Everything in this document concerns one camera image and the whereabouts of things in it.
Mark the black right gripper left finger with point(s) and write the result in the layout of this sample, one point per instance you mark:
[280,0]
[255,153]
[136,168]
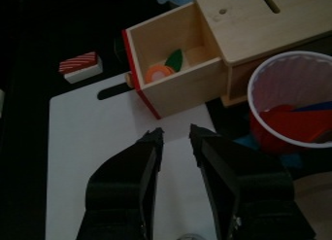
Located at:
[116,192]

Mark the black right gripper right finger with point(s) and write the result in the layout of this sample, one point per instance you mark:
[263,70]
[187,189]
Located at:
[251,198]

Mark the wooden drawer with red front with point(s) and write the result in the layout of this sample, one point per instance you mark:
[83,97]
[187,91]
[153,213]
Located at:
[185,85]

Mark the teal flat toy piece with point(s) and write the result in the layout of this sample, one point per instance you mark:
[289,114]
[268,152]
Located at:
[245,142]

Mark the white cutting board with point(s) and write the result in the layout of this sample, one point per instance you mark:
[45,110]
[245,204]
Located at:
[85,137]

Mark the red toy piece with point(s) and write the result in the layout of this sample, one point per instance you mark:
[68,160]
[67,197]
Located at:
[297,124]

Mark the blue toy piece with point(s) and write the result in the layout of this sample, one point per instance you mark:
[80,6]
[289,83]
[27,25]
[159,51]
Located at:
[320,106]

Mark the red cup with white inside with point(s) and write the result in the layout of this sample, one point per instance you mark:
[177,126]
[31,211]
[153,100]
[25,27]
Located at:
[285,82]

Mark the red striped toy sushi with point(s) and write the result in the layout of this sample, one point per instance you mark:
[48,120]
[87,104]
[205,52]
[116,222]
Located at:
[80,67]

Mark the green toy leaf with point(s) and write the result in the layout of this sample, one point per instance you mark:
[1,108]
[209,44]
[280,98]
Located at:
[175,60]

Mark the light wooden box with slot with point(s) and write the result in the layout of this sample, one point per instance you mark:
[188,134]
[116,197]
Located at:
[259,30]

